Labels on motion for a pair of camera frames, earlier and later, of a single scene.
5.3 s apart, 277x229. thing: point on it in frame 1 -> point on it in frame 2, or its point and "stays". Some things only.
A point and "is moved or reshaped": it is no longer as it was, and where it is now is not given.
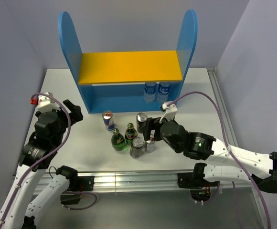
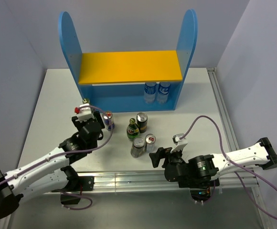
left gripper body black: x=64 y=122 -> x=79 y=124
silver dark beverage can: x=138 y=143 stays
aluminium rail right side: x=233 y=142 stays
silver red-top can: x=150 y=146 stays
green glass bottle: x=130 y=133 is moved or reshaped
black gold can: x=141 y=119 stays
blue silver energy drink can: x=108 y=118 stays
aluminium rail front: x=144 y=181 stays
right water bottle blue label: x=163 y=93 stays
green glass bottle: x=118 y=140 -> x=86 y=100
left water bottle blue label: x=150 y=91 stays
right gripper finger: x=148 y=126 -> x=161 y=153
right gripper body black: x=158 y=135 -> x=174 y=158
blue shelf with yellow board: x=114 y=82 stays
